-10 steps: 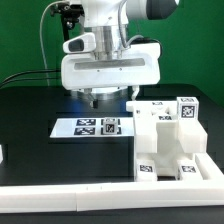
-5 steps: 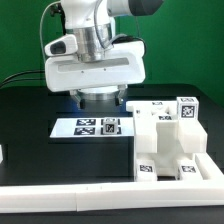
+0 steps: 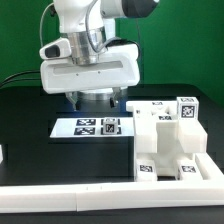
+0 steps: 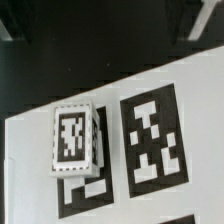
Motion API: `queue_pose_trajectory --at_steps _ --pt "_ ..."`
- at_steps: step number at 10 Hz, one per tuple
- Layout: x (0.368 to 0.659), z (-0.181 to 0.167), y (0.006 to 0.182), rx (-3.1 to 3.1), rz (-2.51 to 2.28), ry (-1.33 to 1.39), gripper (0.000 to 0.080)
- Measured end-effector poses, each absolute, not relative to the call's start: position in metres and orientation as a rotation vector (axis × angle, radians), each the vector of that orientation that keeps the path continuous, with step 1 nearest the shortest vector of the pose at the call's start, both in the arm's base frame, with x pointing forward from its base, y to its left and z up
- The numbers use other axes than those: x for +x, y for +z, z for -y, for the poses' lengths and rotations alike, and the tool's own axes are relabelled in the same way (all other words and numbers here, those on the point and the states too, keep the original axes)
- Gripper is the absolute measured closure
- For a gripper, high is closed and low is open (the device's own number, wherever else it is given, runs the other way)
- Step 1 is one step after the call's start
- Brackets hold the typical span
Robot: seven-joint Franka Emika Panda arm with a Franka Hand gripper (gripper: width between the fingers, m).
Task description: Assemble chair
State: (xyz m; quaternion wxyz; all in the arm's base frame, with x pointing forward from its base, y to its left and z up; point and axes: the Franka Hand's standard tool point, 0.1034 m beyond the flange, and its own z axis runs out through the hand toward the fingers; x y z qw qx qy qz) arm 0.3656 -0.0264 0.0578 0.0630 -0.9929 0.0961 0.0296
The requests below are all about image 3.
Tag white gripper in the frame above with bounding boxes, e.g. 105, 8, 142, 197
41, 44, 140, 110

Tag white tagged cube nut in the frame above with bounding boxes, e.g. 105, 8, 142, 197
177, 97, 199, 119
103, 117, 119, 135

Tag white chair seat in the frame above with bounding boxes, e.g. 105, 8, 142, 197
134, 114, 183, 176

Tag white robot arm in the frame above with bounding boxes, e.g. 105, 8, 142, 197
39, 0, 159, 106

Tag white L-shaped fence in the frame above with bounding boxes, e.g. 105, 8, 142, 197
0, 154, 224, 213

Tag white marker base plate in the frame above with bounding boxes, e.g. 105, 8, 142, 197
50, 117, 134, 138

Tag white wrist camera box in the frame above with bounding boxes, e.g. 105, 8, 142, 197
39, 38, 72, 60

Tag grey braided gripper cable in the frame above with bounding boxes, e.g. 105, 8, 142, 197
84, 0, 139, 54

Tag black base cables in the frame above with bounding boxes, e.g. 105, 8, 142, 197
0, 69, 43, 89

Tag grey camera cable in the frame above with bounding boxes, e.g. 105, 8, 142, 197
38, 3, 56, 48

